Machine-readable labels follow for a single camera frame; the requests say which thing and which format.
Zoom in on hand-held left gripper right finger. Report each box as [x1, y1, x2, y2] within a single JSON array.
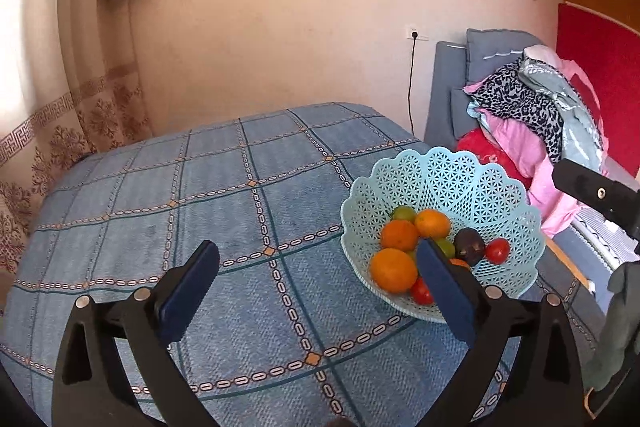
[[415, 238, 586, 427]]

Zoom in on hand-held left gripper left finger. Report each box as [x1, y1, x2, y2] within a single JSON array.
[[51, 239, 221, 427]]

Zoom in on red tomato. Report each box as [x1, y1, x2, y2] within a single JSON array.
[[410, 277, 435, 306], [484, 238, 511, 265]]

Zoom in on dark purple passion fruit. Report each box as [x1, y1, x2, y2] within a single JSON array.
[[452, 228, 486, 267]]

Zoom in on orange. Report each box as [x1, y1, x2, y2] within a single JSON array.
[[414, 209, 452, 240], [369, 248, 419, 294], [380, 219, 420, 253]]

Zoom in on light blue lattice plastic basket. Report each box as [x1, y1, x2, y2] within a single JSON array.
[[340, 147, 547, 325]]

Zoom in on grey striped cloth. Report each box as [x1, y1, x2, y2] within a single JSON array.
[[570, 207, 631, 273]]

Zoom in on grey floral quilt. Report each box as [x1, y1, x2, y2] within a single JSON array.
[[517, 57, 608, 178]]

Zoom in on pile of clothes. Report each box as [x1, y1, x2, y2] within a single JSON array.
[[467, 46, 608, 238]]

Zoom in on red blanket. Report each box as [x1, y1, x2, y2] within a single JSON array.
[[456, 129, 531, 188]]

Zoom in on leopard print cloth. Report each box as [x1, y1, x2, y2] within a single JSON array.
[[470, 62, 566, 165]]

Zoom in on pale pink cloth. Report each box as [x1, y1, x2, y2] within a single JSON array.
[[523, 45, 566, 65]]

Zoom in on small grey cushion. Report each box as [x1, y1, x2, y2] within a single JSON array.
[[450, 87, 481, 140]]

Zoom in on grey upholstered sofa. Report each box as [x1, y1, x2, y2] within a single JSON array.
[[424, 28, 640, 358]]

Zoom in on large grey cushion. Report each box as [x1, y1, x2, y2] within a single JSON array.
[[466, 28, 546, 88]]

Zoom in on patterned beige curtain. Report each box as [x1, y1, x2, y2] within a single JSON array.
[[0, 0, 153, 288]]

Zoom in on red wall panel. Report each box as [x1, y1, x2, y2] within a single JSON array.
[[556, 2, 640, 188]]

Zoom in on black power cable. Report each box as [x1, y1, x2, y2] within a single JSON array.
[[406, 38, 418, 134]]

